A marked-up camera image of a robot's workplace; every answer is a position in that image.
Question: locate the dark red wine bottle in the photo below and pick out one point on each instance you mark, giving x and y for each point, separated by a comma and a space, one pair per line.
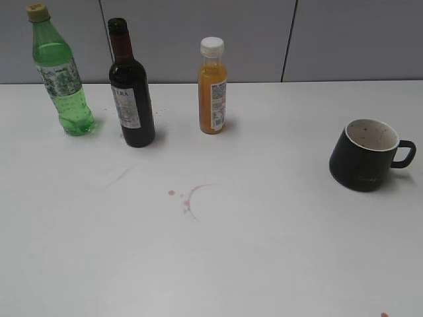
130, 88

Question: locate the black mug white interior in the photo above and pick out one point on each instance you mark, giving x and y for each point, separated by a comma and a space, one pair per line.
365, 153

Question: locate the orange juice bottle white cap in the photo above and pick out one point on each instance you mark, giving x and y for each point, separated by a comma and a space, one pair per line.
212, 82

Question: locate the green plastic soda bottle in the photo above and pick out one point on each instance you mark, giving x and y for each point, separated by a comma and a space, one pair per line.
56, 65

